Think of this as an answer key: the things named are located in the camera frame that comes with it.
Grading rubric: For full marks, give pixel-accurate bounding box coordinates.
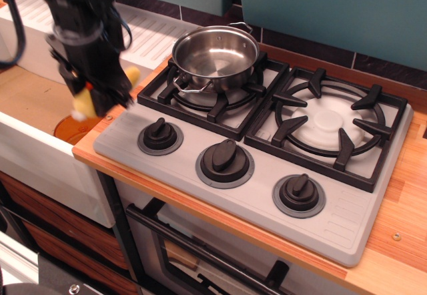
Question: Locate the black right burner grate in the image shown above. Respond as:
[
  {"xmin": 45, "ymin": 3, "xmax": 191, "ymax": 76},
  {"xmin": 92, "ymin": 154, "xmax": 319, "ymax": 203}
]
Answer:
[{"xmin": 244, "ymin": 67, "xmax": 413, "ymax": 193}]

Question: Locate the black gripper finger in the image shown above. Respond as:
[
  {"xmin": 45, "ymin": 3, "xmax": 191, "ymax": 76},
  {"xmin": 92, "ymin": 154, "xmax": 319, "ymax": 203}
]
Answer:
[
  {"xmin": 59, "ymin": 61, "xmax": 82, "ymax": 95},
  {"xmin": 89, "ymin": 87, "xmax": 129, "ymax": 115}
]

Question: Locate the black right stove knob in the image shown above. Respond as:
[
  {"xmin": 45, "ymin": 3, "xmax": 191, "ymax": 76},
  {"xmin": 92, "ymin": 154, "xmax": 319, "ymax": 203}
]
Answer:
[{"xmin": 272, "ymin": 174, "xmax": 326, "ymax": 219}]

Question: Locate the orange plastic plate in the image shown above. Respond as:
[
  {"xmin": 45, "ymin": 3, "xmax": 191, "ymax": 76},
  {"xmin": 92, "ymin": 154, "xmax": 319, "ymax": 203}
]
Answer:
[{"xmin": 53, "ymin": 115, "xmax": 101, "ymax": 145}]

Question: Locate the stainless steel pan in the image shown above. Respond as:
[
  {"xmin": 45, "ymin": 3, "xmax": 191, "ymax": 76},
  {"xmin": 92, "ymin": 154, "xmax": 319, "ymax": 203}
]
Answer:
[{"xmin": 171, "ymin": 23, "xmax": 260, "ymax": 93}]

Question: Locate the yellow stuffed duck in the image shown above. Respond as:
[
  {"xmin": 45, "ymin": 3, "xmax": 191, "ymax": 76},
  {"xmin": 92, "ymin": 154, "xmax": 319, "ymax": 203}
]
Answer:
[{"xmin": 71, "ymin": 66, "xmax": 141, "ymax": 121}]

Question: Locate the black left stove knob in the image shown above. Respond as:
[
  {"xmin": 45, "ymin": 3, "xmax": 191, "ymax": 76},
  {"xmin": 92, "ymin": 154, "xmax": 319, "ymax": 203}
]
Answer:
[{"xmin": 137, "ymin": 117, "xmax": 183, "ymax": 156}]

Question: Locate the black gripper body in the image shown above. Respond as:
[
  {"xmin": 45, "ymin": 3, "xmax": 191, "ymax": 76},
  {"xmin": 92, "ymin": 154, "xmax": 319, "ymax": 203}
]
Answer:
[{"xmin": 46, "ymin": 29, "xmax": 131, "ymax": 104}]

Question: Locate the black stove knob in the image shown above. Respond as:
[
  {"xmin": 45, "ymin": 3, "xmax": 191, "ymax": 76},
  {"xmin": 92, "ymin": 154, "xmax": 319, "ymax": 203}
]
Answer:
[
  {"xmin": 272, "ymin": 174, "xmax": 326, "ymax": 219},
  {"xmin": 137, "ymin": 117, "xmax": 183, "ymax": 156},
  {"xmin": 195, "ymin": 139, "xmax": 255, "ymax": 190}
]

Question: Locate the black middle stove knob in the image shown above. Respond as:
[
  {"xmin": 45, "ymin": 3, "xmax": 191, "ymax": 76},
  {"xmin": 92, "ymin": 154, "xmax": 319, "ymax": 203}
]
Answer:
[{"xmin": 195, "ymin": 139, "xmax": 255, "ymax": 190}]

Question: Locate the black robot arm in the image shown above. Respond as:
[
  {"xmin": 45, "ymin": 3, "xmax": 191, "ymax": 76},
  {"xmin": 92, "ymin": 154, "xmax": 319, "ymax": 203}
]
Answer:
[{"xmin": 44, "ymin": 0, "xmax": 133, "ymax": 119}]

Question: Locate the oven door with black handle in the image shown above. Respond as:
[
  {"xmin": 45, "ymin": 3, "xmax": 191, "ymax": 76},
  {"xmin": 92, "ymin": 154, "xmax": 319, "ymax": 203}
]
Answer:
[{"xmin": 125, "ymin": 197, "xmax": 334, "ymax": 295}]

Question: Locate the black left burner grate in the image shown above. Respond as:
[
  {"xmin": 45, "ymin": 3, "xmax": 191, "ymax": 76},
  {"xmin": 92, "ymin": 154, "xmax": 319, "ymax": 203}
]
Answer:
[{"xmin": 137, "ymin": 52, "xmax": 290, "ymax": 141}]

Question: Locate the grey toy stove top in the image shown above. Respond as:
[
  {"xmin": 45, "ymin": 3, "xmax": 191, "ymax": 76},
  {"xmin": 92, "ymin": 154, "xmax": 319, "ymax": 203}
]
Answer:
[{"xmin": 93, "ymin": 53, "xmax": 413, "ymax": 266}]

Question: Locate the black burner grate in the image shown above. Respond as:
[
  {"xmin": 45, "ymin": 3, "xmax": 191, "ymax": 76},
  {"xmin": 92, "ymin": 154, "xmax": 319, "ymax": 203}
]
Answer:
[
  {"xmin": 137, "ymin": 52, "xmax": 290, "ymax": 141},
  {"xmin": 244, "ymin": 67, "xmax": 413, "ymax": 193}
]

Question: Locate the wooden drawer cabinet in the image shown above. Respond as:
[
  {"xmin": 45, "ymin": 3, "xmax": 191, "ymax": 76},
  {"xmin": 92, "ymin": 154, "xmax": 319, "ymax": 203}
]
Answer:
[{"xmin": 1, "ymin": 173, "xmax": 140, "ymax": 294}]

